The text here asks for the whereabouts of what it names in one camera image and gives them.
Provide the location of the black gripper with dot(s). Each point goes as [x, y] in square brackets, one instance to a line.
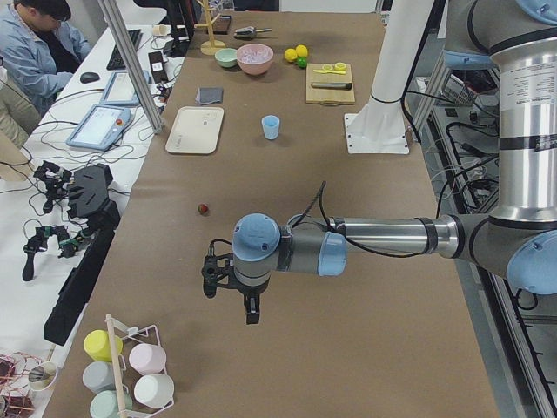
[251, 289]

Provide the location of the pink cup on rack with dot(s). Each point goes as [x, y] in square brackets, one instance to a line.
[147, 358]

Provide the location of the white cup on rack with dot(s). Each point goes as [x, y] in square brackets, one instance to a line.
[154, 390]

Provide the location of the yellow cup on rack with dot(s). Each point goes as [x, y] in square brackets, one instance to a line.
[97, 345]

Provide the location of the grey cup on rack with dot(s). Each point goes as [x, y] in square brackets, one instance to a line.
[98, 377]

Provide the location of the light blue cup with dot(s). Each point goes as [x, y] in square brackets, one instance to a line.
[270, 126]

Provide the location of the mint cup on rack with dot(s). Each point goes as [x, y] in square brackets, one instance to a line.
[104, 405]

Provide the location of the pink bowl of ice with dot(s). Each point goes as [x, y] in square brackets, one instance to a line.
[255, 59]

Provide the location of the steel ice scoop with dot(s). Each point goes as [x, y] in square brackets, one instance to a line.
[249, 32]

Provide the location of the paper cup on desk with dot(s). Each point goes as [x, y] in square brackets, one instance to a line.
[160, 30]

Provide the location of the cream rabbit tray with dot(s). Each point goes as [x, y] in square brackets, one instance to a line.
[195, 130]

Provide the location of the black hand-held gripper device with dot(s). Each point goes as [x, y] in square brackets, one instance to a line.
[89, 198]

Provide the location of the grey folded cloth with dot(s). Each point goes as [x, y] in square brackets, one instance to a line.
[209, 95]

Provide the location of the wooden cutting board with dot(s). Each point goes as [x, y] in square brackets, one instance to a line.
[328, 97]

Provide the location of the steel muddler black cap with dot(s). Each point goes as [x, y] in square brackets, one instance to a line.
[331, 86]

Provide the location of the teach pendant near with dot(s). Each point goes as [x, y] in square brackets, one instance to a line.
[101, 127]

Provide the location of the teach pendant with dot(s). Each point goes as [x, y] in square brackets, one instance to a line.
[119, 91]
[101, 127]

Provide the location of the yellow plastic knife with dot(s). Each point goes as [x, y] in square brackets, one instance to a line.
[323, 69]

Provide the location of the green empty bowl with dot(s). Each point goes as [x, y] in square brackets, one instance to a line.
[226, 57]

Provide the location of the teach pendant far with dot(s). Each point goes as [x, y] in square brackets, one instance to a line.
[119, 91]

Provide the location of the yellow lemon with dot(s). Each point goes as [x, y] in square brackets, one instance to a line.
[290, 55]
[301, 50]

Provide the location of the wooden glass stand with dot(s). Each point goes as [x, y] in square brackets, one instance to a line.
[212, 14]

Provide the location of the black computer mouse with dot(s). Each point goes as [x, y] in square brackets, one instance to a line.
[89, 77]

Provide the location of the seated person blue coat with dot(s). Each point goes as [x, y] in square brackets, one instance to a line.
[41, 49]

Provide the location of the white wire cup rack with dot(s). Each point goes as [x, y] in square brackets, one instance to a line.
[123, 339]

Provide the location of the white pedestal column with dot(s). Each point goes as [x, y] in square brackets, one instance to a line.
[380, 126]

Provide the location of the aluminium frame post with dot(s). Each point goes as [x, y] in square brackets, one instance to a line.
[116, 24]

